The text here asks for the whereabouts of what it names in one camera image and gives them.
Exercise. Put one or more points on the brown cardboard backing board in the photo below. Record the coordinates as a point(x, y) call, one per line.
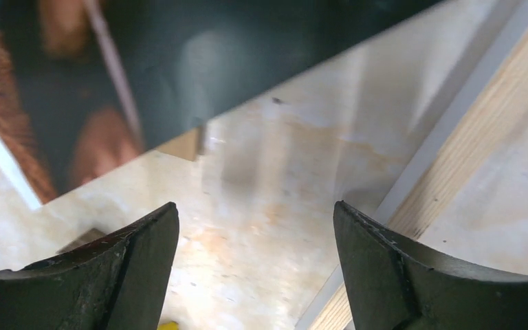
point(188, 146)

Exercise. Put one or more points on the small wooden block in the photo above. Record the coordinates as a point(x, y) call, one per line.
point(85, 238)

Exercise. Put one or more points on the light wooden picture frame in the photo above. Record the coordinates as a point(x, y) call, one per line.
point(490, 105)

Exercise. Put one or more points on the yellow owl toy block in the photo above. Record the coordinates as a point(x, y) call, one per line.
point(171, 325)

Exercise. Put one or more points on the printed photo sheet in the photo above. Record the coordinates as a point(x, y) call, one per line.
point(86, 86)

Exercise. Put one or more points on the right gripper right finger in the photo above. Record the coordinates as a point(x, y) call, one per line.
point(394, 282)

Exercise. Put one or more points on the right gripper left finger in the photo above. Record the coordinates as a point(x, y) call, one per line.
point(118, 281)

